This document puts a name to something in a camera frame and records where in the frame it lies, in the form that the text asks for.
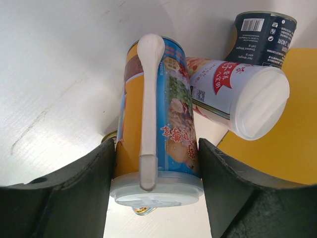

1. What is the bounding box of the white porridge can red label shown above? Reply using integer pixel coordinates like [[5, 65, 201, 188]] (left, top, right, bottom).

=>
[[186, 57, 290, 141]]

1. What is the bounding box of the blue luncheon meat tin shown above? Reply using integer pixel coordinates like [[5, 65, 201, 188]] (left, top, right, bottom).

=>
[[101, 130, 117, 144], [132, 207, 156, 216]]

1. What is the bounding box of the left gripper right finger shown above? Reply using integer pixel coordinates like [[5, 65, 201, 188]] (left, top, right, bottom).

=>
[[199, 138, 317, 238]]

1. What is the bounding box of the yellow wooden shelf cabinet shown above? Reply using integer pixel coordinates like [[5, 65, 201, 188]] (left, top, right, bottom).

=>
[[218, 48, 317, 184]]

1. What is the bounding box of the dark blue tin can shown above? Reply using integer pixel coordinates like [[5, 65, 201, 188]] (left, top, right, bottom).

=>
[[225, 11, 297, 68]]

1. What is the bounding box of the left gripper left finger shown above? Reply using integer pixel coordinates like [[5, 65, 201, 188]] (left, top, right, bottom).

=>
[[0, 139, 116, 238]]

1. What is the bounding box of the yellow can with white spoon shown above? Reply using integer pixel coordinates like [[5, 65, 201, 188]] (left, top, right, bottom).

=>
[[110, 34, 204, 208]]

